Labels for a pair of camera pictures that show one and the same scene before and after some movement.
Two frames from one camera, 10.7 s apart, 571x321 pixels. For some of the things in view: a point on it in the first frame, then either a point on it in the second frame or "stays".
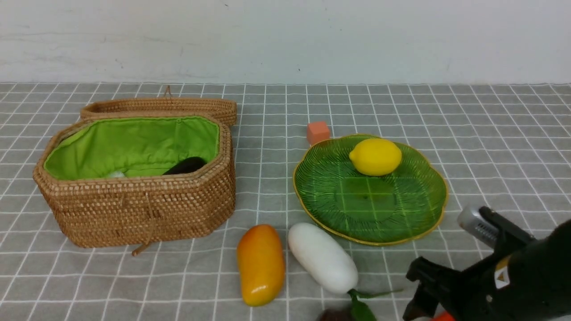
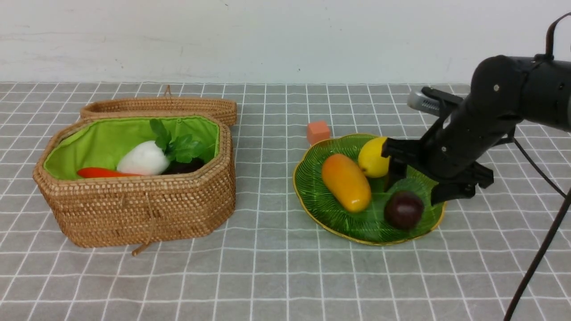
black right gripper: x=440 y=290 to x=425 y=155
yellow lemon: x=376 y=157 stays
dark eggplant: x=186 y=166 stays
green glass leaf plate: x=402 y=206 stays
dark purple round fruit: x=332 y=314 to x=404 y=210
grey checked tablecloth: x=505 y=147 stays
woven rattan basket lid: x=226 y=109 stays
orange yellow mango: x=261 y=264 to x=346 y=183
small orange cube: x=317 y=131 stays
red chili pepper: x=444 y=317 to x=92 y=172
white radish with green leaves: x=328 y=263 to x=149 y=158
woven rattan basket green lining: x=138 y=147 stays
